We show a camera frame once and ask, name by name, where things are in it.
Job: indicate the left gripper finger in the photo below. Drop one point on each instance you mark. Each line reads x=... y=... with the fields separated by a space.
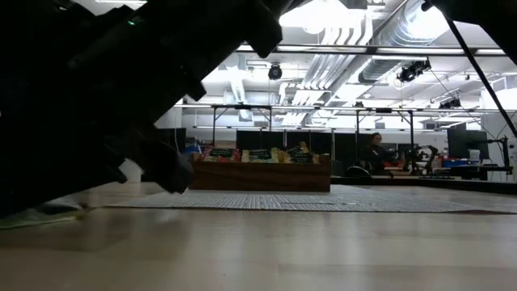
x=165 y=169

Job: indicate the green lemon lime tea packet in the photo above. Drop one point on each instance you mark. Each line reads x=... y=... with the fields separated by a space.
x=32 y=218
x=260 y=155

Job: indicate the orange mango tea packet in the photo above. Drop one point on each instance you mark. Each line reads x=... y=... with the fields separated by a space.
x=305 y=153
x=285 y=157

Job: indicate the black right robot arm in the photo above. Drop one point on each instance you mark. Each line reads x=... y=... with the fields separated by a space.
x=493 y=20

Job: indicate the black monitor on arm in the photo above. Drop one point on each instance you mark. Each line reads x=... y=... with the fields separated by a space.
x=460 y=143

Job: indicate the black background robot arm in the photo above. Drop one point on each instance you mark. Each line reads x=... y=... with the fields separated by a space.
x=430 y=153

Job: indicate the black computer monitor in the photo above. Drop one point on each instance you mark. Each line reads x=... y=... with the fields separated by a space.
x=177 y=140

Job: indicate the white round plant pot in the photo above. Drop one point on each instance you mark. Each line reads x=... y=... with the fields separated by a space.
x=131 y=174

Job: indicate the wooden three-compartment box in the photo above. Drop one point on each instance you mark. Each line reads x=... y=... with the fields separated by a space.
x=258 y=178

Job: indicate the grey woven placemat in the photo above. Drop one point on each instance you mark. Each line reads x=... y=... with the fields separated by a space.
x=282 y=201

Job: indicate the black office chair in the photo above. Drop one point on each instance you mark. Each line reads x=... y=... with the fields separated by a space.
x=357 y=171

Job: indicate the long ceiling light strip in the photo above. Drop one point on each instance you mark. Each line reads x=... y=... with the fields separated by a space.
x=323 y=48

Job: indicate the person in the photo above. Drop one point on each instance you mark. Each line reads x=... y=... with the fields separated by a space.
x=377 y=155

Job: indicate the black ceiling spotlight cluster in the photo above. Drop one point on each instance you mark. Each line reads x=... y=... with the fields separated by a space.
x=412 y=72

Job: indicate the blue box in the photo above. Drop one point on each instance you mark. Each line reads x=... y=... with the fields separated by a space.
x=454 y=163

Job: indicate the small black ceiling spotlights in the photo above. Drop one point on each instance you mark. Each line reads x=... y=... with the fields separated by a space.
x=450 y=104

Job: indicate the white bucket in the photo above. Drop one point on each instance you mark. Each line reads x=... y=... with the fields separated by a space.
x=475 y=157

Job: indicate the black background desk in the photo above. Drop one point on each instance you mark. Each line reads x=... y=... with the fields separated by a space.
x=484 y=169

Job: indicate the black dome ceiling camera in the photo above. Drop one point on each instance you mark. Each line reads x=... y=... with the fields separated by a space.
x=275 y=72

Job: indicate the black metal rig frame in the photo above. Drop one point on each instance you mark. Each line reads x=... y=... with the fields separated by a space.
x=357 y=121

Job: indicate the black aluminium table frame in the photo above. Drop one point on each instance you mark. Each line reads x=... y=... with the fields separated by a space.
x=444 y=186

